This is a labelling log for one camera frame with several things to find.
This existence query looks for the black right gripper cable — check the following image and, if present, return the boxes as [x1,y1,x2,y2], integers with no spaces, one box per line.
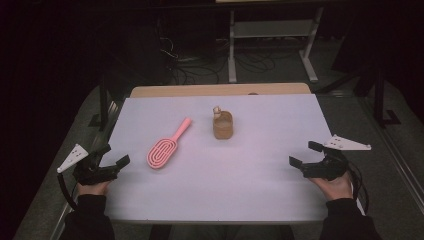
[345,159,371,215]

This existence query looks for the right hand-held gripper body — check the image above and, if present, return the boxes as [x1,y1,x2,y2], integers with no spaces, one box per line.
[301,134,372,182]

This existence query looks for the pink hairbrush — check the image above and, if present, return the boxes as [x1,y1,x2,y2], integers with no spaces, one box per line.
[146,116,193,170]

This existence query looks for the black floor cables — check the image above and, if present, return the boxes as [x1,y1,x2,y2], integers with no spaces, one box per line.
[156,33,301,85]

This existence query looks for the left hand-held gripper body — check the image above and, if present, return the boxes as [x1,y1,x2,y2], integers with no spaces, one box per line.
[56,143,120,186]

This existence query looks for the wooden table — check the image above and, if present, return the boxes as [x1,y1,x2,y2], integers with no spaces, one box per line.
[129,82,313,99]

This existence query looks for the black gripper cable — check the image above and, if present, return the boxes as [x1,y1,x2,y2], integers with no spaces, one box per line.
[345,159,371,215]
[56,172,80,212]

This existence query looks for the brown cup holder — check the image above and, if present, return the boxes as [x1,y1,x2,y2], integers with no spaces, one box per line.
[212,105,235,141]

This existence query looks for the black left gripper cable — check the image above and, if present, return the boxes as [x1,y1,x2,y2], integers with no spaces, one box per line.
[56,172,80,212]

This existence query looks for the white table mat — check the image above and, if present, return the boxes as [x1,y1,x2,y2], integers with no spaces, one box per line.
[103,93,368,224]

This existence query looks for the person's left hand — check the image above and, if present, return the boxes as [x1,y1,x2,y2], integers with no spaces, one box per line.
[76,179,113,197]

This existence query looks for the black metal stand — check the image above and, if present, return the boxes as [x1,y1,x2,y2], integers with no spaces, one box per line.
[315,65,402,128]
[87,75,132,132]

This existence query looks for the person's right hand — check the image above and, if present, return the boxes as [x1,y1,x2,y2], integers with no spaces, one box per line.
[308,171,354,202]

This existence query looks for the grey metal desk frame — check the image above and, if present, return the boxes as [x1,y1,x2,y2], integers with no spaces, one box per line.
[227,6,325,84]

